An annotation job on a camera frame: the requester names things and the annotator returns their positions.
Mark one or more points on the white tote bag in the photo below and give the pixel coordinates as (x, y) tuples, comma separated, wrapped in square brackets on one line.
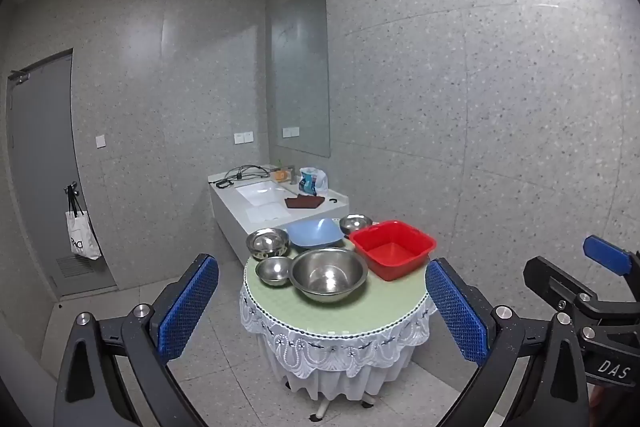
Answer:
[(82, 237)]

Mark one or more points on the white wall socket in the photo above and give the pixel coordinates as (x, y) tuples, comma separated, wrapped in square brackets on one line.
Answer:
[(243, 137)]

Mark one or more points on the grey door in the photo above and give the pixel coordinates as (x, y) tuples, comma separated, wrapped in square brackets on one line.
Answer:
[(45, 147)]

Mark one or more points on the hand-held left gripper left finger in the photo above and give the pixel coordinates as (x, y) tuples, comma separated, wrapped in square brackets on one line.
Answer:
[(187, 307)]

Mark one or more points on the wall mirror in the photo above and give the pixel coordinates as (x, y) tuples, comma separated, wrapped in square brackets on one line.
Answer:
[(300, 72)]

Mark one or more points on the white sink counter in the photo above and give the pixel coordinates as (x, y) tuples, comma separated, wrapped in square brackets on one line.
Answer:
[(235, 217)]

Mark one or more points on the green checked table mat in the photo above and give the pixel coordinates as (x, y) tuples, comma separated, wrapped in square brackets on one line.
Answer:
[(390, 307)]

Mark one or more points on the metal door closer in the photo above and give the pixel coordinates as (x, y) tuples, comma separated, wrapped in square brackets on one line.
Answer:
[(19, 77)]

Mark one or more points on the white wall switch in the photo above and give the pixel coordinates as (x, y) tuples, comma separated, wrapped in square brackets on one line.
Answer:
[(100, 141)]

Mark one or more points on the white table base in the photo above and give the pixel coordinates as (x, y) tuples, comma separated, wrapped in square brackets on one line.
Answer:
[(322, 404)]

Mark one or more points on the medium steel bowl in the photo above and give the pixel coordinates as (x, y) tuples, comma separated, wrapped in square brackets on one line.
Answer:
[(267, 243)]

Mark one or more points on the blue plastic bowl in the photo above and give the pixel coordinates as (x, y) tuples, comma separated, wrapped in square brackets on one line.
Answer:
[(312, 233)]

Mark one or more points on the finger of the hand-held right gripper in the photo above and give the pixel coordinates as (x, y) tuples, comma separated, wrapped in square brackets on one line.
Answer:
[(550, 279), (606, 254)]

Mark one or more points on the small steel bowl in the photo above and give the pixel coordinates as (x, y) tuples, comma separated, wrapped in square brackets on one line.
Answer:
[(273, 271), (355, 224)]

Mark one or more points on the round table with lace cloth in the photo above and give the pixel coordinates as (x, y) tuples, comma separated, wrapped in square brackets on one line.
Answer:
[(330, 357)]

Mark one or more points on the brown cloth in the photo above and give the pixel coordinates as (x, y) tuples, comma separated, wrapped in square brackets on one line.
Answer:
[(302, 202)]

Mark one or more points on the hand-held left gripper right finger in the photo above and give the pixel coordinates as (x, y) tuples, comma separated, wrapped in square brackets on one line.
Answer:
[(457, 312)]

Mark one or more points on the red plastic basin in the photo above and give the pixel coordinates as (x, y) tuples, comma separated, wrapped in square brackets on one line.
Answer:
[(392, 249)]

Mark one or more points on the large steel bowl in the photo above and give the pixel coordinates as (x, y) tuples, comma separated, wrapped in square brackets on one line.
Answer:
[(327, 277)]

